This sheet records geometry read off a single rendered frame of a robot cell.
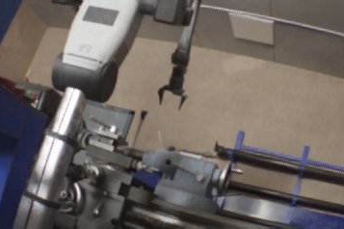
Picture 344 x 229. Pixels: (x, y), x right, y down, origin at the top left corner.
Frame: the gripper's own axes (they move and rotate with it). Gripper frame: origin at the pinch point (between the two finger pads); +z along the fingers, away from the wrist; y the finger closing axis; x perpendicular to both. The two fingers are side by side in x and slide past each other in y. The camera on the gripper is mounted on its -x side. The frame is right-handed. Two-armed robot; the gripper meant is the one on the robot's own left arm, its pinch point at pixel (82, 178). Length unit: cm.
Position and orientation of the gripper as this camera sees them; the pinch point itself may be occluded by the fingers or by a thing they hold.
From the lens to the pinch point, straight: 189.9
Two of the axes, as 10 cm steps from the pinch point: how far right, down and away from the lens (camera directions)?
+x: 3.9, 8.1, -4.3
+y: -8.8, 4.7, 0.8
